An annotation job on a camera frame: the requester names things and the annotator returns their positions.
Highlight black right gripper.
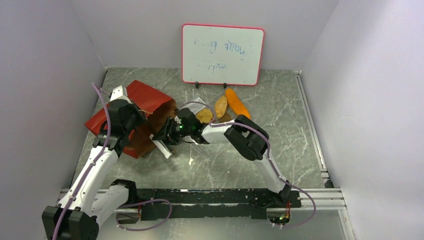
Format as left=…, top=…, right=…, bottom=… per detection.
left=152, top=117, right=193, bottom=146

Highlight clear plastic tray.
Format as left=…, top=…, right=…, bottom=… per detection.
left=193, top=90, right=261, bottom=161

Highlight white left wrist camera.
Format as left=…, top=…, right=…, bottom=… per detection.
left=109, top=85, right=131, bottom=103

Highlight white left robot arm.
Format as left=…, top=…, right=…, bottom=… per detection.
left=41, top=97, right=147, bottom=240

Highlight pink framed whiteboard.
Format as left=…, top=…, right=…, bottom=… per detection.
left=181, top=23, right=265, bottom=86

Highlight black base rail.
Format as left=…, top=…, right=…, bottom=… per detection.
left=137, top=188, right=302, bottom=221

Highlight orange fake bread loaf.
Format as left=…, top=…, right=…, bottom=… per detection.
left=225, top=88, right=251, bottom=119

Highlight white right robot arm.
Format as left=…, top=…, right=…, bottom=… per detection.
left=152, top=107, right=292, bottom=207

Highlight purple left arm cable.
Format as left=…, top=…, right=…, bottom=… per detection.
left=51, top=82, right=173, bottom=240

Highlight metal tongs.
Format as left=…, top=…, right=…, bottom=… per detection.
left=149, top=134, right=173, bottom=159

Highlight red brown paper bag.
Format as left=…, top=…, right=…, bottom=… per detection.
left=84, top=80, right=177, bottom=159

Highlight clear plastic packet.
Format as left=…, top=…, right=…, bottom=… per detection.
left=183, top=97, right=206, bottom=115

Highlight dark brown fake bread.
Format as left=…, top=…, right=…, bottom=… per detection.
left=219, top=112, right=233, bottom=123

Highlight yellow fake bread roll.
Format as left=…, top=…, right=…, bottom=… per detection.
left=195, top=108, right=214, bottom=124

